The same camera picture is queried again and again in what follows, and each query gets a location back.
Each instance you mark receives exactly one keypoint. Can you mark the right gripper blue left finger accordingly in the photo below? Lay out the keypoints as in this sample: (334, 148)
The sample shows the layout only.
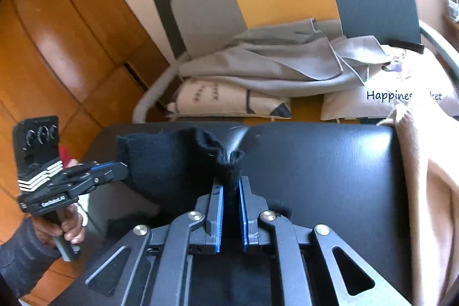
(214, 219)

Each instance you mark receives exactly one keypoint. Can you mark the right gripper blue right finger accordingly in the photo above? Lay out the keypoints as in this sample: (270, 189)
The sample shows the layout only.
(251, 206)

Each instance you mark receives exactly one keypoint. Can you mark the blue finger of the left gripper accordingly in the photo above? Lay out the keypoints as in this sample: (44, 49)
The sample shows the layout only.
(107, 171)

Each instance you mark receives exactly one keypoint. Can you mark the black knit sweater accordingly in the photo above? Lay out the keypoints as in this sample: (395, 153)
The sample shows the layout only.
(172, 170)

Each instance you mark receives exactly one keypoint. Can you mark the person's left forearm dark sleeve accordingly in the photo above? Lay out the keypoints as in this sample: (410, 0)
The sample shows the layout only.
(24, 261)

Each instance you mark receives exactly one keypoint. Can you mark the person's left hand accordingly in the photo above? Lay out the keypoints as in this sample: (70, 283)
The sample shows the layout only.
(71, 227)

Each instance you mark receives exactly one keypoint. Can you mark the red folded garment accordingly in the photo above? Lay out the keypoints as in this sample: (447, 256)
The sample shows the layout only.
(64, 156)

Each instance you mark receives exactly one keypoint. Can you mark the white printed cushion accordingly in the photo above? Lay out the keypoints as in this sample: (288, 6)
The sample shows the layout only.
(200, 98)

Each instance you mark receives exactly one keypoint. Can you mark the grey garment on sofa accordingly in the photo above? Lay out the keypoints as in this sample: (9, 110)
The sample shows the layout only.
(296, 59)

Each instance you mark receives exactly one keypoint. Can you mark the cream knit sweater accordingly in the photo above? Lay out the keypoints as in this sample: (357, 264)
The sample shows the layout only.
(428, 139)

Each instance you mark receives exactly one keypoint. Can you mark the white Happiness text cushion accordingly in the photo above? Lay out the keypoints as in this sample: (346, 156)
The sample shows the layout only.
(406, 73)

